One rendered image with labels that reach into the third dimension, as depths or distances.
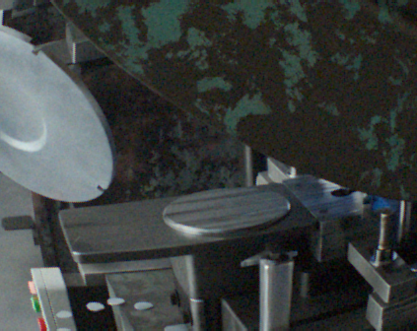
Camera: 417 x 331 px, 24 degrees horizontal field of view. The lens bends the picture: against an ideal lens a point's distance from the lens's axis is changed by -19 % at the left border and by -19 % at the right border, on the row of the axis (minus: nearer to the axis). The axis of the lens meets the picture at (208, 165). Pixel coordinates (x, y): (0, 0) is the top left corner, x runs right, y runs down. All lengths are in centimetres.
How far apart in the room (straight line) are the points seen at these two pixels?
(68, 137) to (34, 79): 8
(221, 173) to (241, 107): 216
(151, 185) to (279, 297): 179
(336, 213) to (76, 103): 31
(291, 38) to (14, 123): 50
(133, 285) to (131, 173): 143
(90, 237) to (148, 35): 52
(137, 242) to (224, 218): 9
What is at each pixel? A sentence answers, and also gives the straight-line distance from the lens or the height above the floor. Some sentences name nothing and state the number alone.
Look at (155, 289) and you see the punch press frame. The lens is 130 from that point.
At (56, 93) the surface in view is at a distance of 95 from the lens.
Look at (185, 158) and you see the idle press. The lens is 274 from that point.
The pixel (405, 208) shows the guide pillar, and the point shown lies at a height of 78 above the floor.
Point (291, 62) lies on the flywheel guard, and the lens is 62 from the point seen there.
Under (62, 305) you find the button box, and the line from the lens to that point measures 137.
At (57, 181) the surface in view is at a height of 84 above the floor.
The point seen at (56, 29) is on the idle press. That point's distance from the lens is 437.
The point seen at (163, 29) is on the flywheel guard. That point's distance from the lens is 60.
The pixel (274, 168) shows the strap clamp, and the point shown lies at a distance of 136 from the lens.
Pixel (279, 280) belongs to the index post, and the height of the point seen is 78.
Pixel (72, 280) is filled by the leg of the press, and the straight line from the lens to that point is 140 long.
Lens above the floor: 116
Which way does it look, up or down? 17 degrees down
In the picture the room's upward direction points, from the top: 4 degrees counter-clockwise
